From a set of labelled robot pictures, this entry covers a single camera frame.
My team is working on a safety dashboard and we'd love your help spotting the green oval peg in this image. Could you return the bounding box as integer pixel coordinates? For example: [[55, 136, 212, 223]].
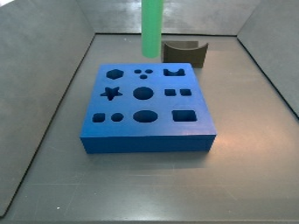
[[142, 0, 164, 58]]

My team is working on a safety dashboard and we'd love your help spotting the blue shape-sorting block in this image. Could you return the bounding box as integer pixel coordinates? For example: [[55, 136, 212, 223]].
[[80, 63, 218, 154]]

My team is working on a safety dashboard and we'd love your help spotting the dark curved holder block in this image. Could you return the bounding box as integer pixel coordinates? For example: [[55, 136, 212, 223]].
[[162, 40, 210, 68]]

